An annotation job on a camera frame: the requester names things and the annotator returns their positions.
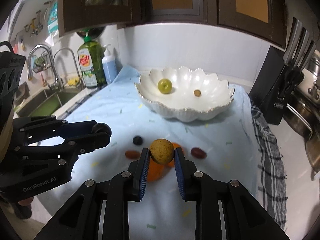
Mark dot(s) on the red cherry tomato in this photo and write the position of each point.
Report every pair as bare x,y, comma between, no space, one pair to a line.
130,154

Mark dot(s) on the stainless steel sink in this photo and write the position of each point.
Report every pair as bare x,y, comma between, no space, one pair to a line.
45,102

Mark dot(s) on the green dish soap bottle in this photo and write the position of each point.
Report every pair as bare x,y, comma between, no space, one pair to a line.
90,61

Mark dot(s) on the small tan longan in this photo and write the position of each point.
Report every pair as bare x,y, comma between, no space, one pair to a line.
197,92

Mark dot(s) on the yellow sponge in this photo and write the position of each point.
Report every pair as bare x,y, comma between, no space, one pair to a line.
73,82

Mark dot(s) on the light blue patterned cloth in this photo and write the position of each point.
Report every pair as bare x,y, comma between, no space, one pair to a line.
223,147

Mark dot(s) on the person's left hand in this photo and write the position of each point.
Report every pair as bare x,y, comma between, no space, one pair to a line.
26,202

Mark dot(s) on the wire sink caddy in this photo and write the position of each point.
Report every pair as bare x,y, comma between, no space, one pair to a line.
40,63

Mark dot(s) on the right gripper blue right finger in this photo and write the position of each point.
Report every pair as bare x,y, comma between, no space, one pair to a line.
185,170

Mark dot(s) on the teal plastic bag package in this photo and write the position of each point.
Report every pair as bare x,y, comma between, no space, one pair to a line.
51,18

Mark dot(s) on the chrome kitchen faucet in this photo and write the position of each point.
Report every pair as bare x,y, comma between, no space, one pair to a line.
58,83

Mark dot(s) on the green apple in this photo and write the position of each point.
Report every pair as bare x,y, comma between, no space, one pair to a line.
164,86

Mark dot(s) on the white scalloped ceramic bowl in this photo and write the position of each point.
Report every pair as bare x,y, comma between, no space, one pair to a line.
181,104

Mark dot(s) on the black knife block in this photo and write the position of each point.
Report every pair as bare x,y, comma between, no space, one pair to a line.
281,72

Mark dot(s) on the small blueberry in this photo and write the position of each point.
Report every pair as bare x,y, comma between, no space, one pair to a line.
137,140

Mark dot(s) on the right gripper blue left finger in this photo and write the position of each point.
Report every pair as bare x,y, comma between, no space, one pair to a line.
139,174

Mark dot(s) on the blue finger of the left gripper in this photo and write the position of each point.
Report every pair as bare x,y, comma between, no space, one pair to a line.
75,129
87,143

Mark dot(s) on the black white checkered towel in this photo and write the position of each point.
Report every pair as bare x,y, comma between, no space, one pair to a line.
272,177

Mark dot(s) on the blue white pump bottle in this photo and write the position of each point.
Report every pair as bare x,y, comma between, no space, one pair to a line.
109,65

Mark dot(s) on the dark wooden window frame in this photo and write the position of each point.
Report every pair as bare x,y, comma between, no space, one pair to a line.
262,18

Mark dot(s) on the dark grape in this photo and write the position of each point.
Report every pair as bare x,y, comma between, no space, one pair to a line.
101,127

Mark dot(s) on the stainless steel pot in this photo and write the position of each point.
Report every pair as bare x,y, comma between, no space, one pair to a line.
302,111

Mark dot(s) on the larger tan longan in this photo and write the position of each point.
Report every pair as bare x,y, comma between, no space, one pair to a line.
162,151

